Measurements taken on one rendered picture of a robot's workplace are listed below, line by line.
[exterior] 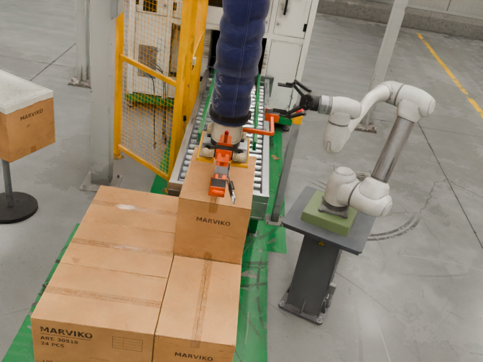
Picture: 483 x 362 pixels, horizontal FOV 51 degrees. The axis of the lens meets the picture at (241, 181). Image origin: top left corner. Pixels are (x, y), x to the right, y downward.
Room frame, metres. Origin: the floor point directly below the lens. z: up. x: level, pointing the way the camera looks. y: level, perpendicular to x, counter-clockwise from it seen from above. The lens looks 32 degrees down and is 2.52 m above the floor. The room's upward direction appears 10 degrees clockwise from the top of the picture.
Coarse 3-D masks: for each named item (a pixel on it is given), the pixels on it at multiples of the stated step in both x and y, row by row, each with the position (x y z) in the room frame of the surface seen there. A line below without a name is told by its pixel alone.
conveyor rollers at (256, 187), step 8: (208, 80) 5.13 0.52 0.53; (208, 88) 4.87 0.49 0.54; (200, 112) 4.27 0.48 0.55; (208, 112) 4.33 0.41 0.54; (200, 120) 4.15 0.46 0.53; (208, 120) 4.15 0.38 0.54; (192, 136) 3.79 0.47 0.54; (248, 136) 3.99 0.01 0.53; (192, 144) 3.63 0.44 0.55; (256, 144) 3.83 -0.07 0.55; (192, 152) 3.52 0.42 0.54; (256, 152) 3.72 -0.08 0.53; (256, 160) 3.56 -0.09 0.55; (184, 168) 3.26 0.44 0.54; (256, 168) 3.45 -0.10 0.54; (184, 176) 3.16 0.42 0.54; (256, 176) 3.36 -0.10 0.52; (256, 184) 3.20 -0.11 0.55; (256, 192) 3.10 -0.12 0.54
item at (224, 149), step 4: (216, 144) 2.37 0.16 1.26; (220, 144) 2.39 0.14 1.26; (224, 144) 2.39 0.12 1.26; (228, 144) 2.39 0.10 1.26; (232, 144) 2.39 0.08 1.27; (216, 148) 2.34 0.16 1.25; (220, 148) 2.35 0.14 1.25; (224, 148) 2.36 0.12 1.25; (228, 148) 2.36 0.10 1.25; (232, 148) 2.36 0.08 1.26; (216, 152) 2.31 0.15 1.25; (220, 152) 2.31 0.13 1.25; (224, 152) 2.31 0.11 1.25; (228, 152) 2.31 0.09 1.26; (232, 152) 2.32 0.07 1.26; (216, 156) 2.31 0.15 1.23; (224, 156) 2.31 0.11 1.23; (232, 156) 2.33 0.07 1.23
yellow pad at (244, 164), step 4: (244, 140) 2.72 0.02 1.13; (248, 140) 2.74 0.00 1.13; (248, 144) 2.69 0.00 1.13; (248, 148) 2.64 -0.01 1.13; (236, 152) 2.56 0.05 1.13; (240, 152) 2.52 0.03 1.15; (244, 152) 2.57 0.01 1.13; (248, 152) 2.59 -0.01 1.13; (248, 156) 2.55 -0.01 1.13; (232, 160) 2.47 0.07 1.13; (244, 160) 2.48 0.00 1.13; (248, 160) 2.50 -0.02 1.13; (232, 164) 2.44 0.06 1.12; (236, 164) 2.44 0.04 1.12; (240, 164) 2.44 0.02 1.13; (244, 164) 2.45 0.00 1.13; (248, 164) 2.46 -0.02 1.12
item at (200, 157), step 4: (204, 132) 2.74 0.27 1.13; (208, 136) 2.65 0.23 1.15; (200, 144) 2.58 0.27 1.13; (200, 148) 2.54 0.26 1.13; (208, 148) 2.52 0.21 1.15; (212, 148) 2.56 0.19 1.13; (200, 152) 2.48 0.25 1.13; (200, 156) 2.45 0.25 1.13; (204, 156) 2.45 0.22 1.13; (196, 160) 2.43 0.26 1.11; (200, 160) 2.43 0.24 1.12; (204, 160) 2.43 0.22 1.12; (208, 160) 2.43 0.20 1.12; (212, 160) 2.43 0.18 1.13
